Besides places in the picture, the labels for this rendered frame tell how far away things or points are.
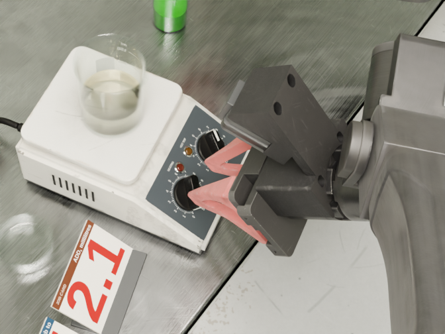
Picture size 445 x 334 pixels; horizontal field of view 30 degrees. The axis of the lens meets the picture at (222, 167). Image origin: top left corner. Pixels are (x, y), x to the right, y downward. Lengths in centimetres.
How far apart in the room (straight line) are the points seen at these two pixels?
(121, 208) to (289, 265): 18
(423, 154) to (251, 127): 13
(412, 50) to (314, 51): 39
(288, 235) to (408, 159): 19
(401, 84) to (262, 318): 32
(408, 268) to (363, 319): 41
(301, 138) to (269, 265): 28
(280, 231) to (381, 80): 14
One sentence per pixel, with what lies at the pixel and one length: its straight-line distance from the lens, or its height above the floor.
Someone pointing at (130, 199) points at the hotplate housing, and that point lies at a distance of 78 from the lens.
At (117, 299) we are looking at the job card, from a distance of 80.
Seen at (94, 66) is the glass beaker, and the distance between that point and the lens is 78.
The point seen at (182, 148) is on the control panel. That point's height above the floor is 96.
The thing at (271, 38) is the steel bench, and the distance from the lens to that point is 97.
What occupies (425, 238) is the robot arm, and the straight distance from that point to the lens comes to 43.
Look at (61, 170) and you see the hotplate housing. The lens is 79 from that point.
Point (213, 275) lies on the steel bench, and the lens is 82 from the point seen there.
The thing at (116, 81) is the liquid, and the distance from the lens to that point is 78.
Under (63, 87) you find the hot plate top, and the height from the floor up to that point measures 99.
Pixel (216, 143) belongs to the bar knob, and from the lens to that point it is 81.
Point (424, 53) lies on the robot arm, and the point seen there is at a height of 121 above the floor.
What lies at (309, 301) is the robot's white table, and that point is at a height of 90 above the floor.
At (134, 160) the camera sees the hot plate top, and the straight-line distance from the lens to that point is 77.
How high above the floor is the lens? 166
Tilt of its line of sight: 61 degrees down
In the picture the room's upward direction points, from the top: 10 degrees clockwise
